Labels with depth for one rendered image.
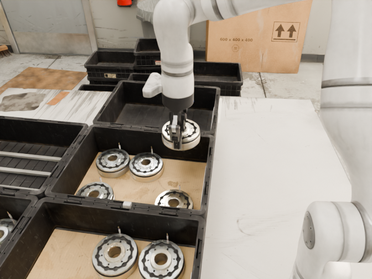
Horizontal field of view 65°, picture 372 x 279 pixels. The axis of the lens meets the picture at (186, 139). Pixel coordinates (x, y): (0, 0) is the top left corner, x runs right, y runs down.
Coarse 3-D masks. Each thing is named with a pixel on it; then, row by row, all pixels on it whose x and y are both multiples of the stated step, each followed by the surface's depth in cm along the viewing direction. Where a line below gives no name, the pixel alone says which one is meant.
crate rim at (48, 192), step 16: (112, 128) 92; (128, 128) 92; (144, 128) 92; (80, 144) 86; (208, 160) 81; (208, 176) 76; (48, 192) 72; (208, 192) 72; (144, 208) 68; (160, 208) 68; (176, 208) 68
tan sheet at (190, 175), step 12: (96, 156) 97; (132, 156) 97; (96, 168) 92; (168, 168) 92; (180, 168) 92; (192, 168) 92; (204, 168) 92; (84, 180) 88; (96, 180) 88; (108, 180) 88; (120, 180) 88; (132, 180) 88; (156, 180) 88; (168, 180) 88; (180, 180) 88; (192, 180) 88; (120, 192) 85; (132, 192) 85; (144, 192) 85; (156, 192) 85; (192, 192) 85
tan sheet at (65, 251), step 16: (48, 240) 73; (64, 240) 73; (80, 240) 73; (96, 240) 73; (48, 256) 69; (64, 256) 69; (80, 256) 69; (112, 256) 69; (192, 256) 69; (32, 272) 66; (48, 272) 66; (64, 272) 66; (80, 272) 66
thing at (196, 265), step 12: (36, 204) 69; (60, 204) 69; (72, 204) 69; (84, 204) 69; (96, 204) 69; (108, 204) 69; (156, 216) 67; (168, 216) 66; (180, 216) 66; (192, 216) 66; (24, 228) 64; (204, 228) 64; (12, 240) 62; (0, 264) 58; (192, 276) 56
